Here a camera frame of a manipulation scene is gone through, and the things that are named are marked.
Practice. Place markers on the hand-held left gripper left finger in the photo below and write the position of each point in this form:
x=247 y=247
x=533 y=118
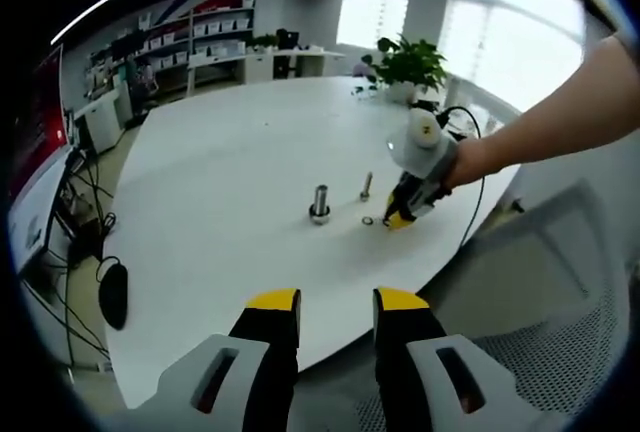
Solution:
x=267 y=352

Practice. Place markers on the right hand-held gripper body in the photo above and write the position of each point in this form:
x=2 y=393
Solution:
x=425 y=152

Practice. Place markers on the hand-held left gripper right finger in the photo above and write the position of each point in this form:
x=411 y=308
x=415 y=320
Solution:
x=402 y=352

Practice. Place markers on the small steel threaded stud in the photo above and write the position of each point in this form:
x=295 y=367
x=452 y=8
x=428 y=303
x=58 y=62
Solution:
x=367 y=184

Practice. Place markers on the large steel threaded stud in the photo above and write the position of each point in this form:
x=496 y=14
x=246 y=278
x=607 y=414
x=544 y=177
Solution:
x=320 y=197

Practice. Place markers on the person's right hand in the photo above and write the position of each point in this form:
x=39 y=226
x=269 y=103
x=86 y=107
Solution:
x=470 y=164

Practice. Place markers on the small black box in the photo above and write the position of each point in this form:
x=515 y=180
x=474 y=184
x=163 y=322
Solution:
x=429 y=106

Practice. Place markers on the potted green plant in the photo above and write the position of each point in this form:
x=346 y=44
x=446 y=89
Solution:
x=410 y=64

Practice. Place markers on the purple chair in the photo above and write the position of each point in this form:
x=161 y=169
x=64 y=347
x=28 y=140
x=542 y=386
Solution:
x=361 y=70

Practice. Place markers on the grey mesh office chair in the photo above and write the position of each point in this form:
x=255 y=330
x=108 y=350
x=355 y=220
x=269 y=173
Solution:
x=540 y=302

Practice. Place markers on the black computer mouse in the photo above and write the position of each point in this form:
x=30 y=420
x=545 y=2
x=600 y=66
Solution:
x=114 y=297

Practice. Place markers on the black office chair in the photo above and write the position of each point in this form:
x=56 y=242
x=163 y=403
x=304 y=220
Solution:
x=287 y=39

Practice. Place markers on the white background desk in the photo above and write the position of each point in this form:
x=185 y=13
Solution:
x=255 y=64

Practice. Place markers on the small green desk plant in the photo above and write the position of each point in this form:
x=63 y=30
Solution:
x=265 y=43

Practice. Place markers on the row of white storage bins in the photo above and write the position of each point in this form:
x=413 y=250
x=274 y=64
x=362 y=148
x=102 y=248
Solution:
x=215 y=27

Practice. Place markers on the white storage shelving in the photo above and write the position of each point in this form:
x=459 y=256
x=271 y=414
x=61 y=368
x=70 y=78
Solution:
x=195 y=32

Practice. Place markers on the white drawer cabinet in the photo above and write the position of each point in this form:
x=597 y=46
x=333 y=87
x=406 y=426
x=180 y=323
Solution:
x=102 y=119

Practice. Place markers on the computer monitor red screen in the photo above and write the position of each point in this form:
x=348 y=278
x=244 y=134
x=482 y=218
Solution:
x=37 y=117

